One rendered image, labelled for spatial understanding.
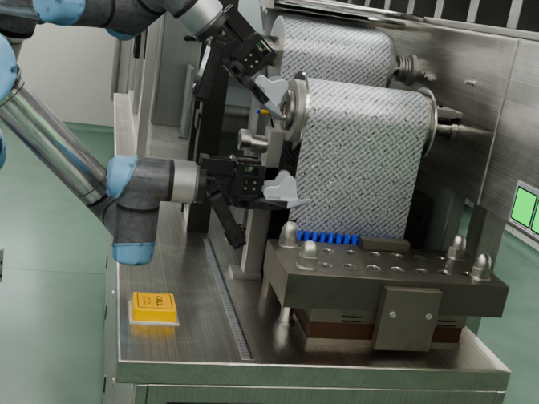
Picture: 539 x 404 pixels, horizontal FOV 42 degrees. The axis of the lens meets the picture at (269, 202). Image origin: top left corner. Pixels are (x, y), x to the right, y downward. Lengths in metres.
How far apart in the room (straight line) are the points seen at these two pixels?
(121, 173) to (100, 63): 5.62
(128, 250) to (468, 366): 0.62
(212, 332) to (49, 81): 5.78
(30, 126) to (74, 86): 5.57
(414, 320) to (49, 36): 5.87
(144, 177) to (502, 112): 0.63
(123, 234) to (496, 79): 0.71
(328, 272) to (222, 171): 0.26
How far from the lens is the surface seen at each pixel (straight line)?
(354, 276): 1.17
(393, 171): 1.35
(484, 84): 1.37
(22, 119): 1.28
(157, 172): 1.22
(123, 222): 1.25
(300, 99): 1.28
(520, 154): 1.24
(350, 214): 1.34
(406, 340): 1.23
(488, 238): 1.65
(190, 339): 1.17
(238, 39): 1.26
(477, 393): 1.30
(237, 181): 1.24
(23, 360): 2.89
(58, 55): 6.82
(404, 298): 1.19
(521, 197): 1.21
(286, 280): 1.14
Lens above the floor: 1.44
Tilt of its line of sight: 16 degrees down
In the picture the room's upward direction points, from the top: 9 degrees clockwise
